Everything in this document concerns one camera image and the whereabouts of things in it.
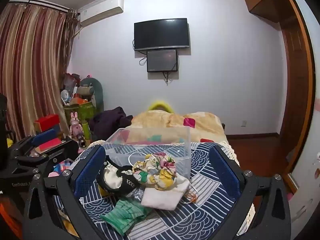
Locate dark purple clothes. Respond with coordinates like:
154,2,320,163
88,106,134,141

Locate navy patterned bedspread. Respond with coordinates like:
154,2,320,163
54,141,256,240

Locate green pleated cloth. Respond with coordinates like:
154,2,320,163
100,198,153,237

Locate grey green plush toy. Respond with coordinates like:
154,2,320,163
77,77,105,113

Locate white air conditioner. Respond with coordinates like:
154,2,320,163
77,0,124,28

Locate beige patchwork blanket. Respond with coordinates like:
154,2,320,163
131,110,227,146

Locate small black monitor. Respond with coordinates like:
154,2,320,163
146,49,179,73

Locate black wall television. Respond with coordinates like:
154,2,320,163
134,18,191,52

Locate red book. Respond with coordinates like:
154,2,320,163
37,137,63,153

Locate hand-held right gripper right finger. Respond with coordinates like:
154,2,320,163
209,144,292,240

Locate black monitor cable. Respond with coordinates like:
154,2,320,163
162,71,173,85

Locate floral cloth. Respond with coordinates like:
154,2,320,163
132,152,178,191

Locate clear plastic box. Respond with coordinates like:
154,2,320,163
102,127,192,178

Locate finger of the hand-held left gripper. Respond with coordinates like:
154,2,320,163
14,138,80,172
9,129,58,153

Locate red box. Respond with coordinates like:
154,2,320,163
33,114,61,133

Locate pile of books and papers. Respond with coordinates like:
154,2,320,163
47,157,76,178

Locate yellow pillow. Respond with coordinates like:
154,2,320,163
147,100,176,113

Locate striped brown curtain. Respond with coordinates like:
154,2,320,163
0,1,81,144

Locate white and orange cord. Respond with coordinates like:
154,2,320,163
179,179,201,203

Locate wooden door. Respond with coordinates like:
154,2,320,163
278,17,314,174

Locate green bottle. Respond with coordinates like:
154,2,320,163
82,121,91,143

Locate silver glitter pouch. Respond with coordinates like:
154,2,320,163
124,186,146,202

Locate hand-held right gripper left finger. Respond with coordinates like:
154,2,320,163
22,145,107,240

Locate green storage box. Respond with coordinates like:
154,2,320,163
63,101,96,136

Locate pink bunny figure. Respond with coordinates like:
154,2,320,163
69,112,85,138

